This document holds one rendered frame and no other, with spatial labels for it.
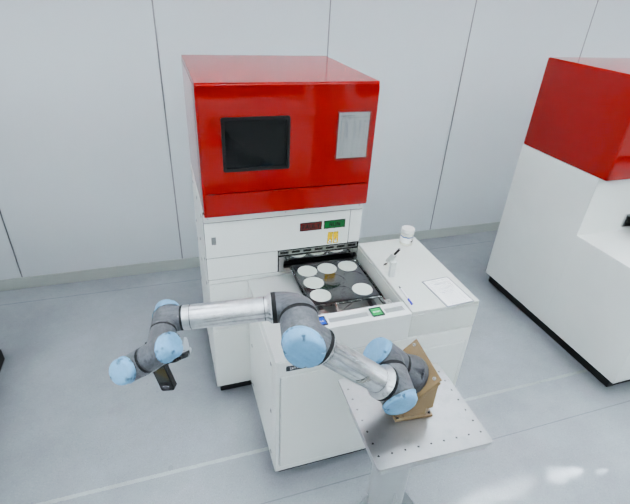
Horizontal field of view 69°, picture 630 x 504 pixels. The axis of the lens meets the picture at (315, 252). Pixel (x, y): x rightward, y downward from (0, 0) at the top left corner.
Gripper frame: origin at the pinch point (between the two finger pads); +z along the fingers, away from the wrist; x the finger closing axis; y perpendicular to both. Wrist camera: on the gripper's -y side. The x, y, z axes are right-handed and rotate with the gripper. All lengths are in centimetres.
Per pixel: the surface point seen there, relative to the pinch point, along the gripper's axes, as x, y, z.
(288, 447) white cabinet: -11, -62, 68
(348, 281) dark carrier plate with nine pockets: -46, 14, 84
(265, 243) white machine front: -7, 37, 78
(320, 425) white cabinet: -27, -53, 70
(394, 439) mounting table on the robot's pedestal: -66, -39, 19
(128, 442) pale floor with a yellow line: 81, -61, 74
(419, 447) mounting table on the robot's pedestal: -74, -42, 19
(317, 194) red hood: -37, 57, 73
